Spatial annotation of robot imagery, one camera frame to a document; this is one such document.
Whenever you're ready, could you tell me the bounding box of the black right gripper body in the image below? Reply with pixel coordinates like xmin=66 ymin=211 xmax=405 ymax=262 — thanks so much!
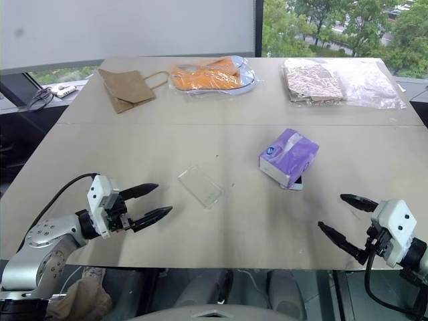
xmin=365 ymin=224 xmax=391 ymax=257

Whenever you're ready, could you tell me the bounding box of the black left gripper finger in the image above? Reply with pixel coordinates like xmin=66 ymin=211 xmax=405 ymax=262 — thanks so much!
xmin=119 ymin=183 xmax=160 ymax=202
xmin=130 ymin=206 xmax=174 ymax=233

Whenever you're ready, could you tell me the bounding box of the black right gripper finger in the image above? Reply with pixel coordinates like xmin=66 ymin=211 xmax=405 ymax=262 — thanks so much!
xmin=317 ymin=221 xmax=369 ymax=267
xmin=340 ymin=193 xmax=381 ymax=213

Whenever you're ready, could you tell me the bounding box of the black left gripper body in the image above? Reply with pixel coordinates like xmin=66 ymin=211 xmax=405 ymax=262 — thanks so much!
xmin=106 ymin=192 xmax=135 ymax=233

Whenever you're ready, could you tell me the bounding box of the clear phone case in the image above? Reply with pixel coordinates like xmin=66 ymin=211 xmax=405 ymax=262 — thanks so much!
xmin=177 ymin=163 xmax=224 ymax=210

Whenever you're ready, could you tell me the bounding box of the white smartphone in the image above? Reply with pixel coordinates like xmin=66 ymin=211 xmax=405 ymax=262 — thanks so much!
xmin=288 ymin=175 xmax=306 ymax=192

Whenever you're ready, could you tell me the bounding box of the purple tissue box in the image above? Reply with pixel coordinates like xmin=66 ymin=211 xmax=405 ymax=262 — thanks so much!
xmin=257 ymin=128 xmax=320 ymax=189

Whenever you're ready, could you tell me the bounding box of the tan cloth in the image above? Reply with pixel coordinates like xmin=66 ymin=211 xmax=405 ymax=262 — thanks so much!
xmin=45 ymin=266 xmax=113 ymax=321

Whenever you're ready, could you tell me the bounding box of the brown paper bag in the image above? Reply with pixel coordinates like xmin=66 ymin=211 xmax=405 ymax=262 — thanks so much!
xmin=98 ymin=68 xmax=171 ymax=115

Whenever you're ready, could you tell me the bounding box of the grey robot torso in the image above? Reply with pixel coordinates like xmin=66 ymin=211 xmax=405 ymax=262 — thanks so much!
xmin=130 ymin=302 xmax=302 ymax=321

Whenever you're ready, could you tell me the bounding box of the clear plastic bag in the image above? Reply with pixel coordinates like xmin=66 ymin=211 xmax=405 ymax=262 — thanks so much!
xmin=334 ymin=60 xmax=408 ymax=110

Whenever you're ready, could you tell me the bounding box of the white power strip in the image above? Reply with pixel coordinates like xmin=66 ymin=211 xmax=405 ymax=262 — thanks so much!
xmin=55 ymin=84 xmax=78 ymax=99

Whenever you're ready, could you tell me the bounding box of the dark side cabinet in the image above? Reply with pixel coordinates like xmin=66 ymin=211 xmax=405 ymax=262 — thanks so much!
xmin=0 ymin=72 xmax=88 ymax=199

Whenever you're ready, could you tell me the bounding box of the beige patterned packet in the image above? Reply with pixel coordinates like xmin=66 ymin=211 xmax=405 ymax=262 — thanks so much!
xmin=282 ymin=58 xmax=348 ymax=105

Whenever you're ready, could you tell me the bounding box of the orange garment in plastic bag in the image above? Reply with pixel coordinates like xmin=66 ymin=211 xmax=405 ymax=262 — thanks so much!
xmin=169 ymin=57 xmax=247 ymax=98

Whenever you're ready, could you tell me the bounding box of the white roller blind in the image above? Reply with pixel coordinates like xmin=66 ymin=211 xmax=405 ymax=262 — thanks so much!
xmin=0 ymin=0 xmax=257 ymax=73

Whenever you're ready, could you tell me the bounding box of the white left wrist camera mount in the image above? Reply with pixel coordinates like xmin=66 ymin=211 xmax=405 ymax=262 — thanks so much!
xmin=86 ymin=173 xmax=120 ymax=239

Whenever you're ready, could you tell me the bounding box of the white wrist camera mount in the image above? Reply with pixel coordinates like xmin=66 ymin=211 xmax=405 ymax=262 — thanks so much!
xmin=370 ymin=199 xmax=419 ymax=269
xmin=86 ymin=173 xmax=120 ymax=239

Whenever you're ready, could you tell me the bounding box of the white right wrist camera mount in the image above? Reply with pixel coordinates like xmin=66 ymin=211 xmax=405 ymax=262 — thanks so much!
xmin=370 ymin=199 xmax=419 ymax=269

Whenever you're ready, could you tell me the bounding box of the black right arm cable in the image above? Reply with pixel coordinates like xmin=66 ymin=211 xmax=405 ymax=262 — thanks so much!
xmin=364 ymin=233 xmax=428 ymax=319

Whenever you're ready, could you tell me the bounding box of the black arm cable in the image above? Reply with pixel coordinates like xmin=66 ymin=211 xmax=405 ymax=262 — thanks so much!
xmin=364 ymin=233 xmax=428 ymax=319
xmin=16 ymin=173 xmax=100 ymax=251

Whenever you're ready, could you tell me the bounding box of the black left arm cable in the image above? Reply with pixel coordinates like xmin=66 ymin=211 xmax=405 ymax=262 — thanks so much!
xmin=16 ymin=173 xmax=100 ymax=251

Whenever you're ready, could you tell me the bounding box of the dark window frame post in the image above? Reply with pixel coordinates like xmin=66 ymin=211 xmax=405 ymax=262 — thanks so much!
xmin=252 ymin=0 xmax=265 ymax=58

